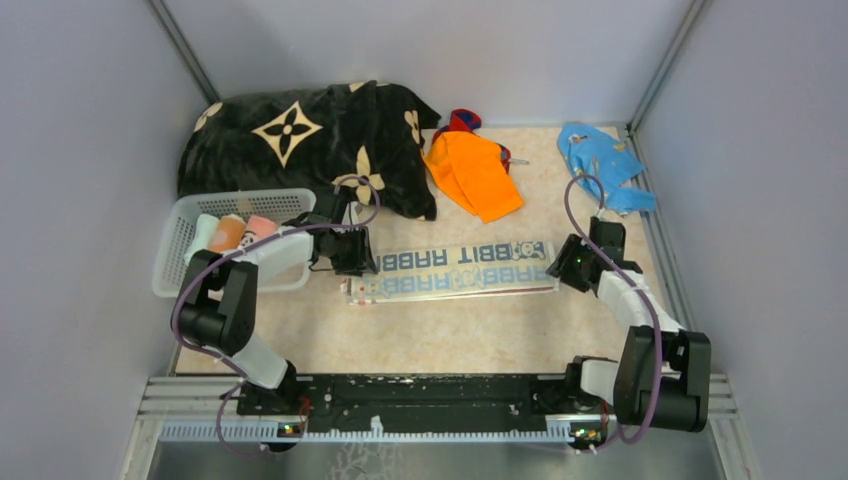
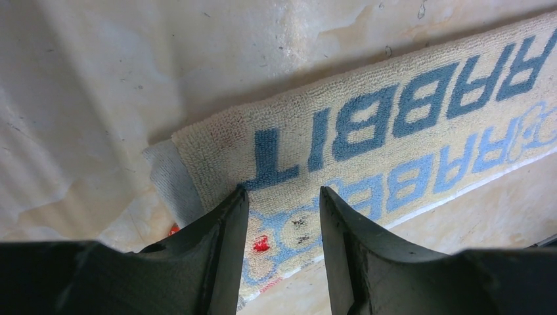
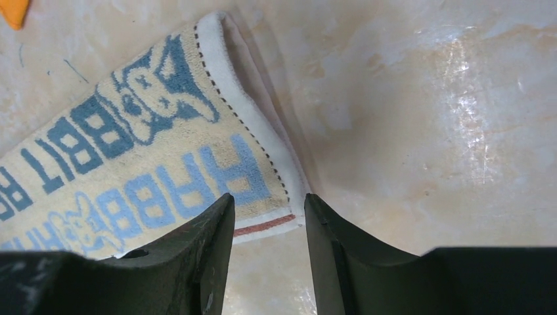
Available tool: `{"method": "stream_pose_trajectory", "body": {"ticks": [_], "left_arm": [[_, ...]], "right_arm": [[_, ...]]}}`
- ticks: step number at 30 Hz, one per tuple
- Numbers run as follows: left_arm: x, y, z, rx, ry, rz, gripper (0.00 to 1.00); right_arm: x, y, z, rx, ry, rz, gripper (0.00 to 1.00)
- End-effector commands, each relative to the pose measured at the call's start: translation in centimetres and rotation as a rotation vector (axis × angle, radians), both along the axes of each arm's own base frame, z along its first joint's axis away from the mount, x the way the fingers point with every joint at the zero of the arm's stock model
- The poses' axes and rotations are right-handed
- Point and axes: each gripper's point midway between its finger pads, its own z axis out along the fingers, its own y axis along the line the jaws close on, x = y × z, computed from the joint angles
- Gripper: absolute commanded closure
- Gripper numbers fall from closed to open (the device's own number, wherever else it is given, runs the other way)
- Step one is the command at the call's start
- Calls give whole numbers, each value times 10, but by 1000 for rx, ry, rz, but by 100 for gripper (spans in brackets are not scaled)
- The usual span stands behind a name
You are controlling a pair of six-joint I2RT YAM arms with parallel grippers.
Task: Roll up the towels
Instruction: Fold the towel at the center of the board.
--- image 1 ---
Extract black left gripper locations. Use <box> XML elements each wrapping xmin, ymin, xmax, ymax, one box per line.
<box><xmin>323</xmin><ymin>225</ymin><xmax>378</xmax><ymax>277</ymax></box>

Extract striped rabbit print towel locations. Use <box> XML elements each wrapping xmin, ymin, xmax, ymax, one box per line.
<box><xmin>341</xmin><ymin>240</ymin><xmax>559</xmax><ymax>306</ymax></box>

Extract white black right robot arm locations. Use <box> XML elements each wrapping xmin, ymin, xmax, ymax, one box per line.
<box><xmin>547</xmin><ymin>217</ymin><xmax>712</xmax><ymax>432</ymax></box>

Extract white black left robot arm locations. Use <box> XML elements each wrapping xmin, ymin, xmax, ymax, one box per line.
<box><xmin>170</xmin><ymin>191</ymin><xmax>378</xmax><ymax>414</ymax></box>

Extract white plastic basket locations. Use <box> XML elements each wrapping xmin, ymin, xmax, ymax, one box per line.
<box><xmin>151</xmin><ymin>188</ymin><xmax>316</xmax><ymax>299</ymax></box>

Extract rolled pink panda towel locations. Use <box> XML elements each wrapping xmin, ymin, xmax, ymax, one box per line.
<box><xmin>238</xmin><ymin>215</ymin><xmax>278</xmax><ymax>248</ymax></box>

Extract blue patterned towel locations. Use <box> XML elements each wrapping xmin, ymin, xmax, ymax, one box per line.
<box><xmin>557</xmin><ymin>122</ymin><xmax>657</xmax><ymax>215</ymax></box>

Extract black floral blanket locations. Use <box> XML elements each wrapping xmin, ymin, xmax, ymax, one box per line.
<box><xmin>176</xmin><ymin>80</ymin><xmax>441</xmax><ymax>221</ymax></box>

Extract rolled orange towel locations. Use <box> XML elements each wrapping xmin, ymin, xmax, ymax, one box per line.
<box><xmin>206</xmin><ymin>214</ymin><xmax>246</xmax><ymax>253</ymax></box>

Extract rolled white green towel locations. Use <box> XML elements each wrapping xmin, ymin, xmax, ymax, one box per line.
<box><xmin>183</xmin><ymin>213</ymin><xmax>220</xmax><ymax>266</ymax></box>

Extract red blue cloth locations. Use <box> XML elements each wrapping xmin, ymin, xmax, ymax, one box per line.
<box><xmin>431</xmin><ymin>108</ymin><xmax>512</xmax><ymax>173</ymax></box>

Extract aluminium frame rail right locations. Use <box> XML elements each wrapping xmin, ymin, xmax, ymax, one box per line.
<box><xmin>624</xmin><ymin>123</ymin><xmax>701</xmax><ymax>331</ymax></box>

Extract aluminium frame rail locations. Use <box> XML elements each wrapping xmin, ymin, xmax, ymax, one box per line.
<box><xmin>624</xmin><ymin>123</ymin><xmax>701</xmax><ymax>331</ymax></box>
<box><xmin>159</xmin><ymin>415</ymin><xmax>602</xmax><ymax>445</ymax></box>

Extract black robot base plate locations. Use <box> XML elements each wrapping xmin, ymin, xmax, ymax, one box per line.
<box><xmin>236</xmin><ymin>373</ymin><xmax>610</xmax><ymax>433</ymax></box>

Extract aluminium frame rail front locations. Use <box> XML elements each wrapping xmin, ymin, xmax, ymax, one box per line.
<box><xmin>159</xmin><ymin>415</ymin><xmax>602</xmax><ymax>445</ymax></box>

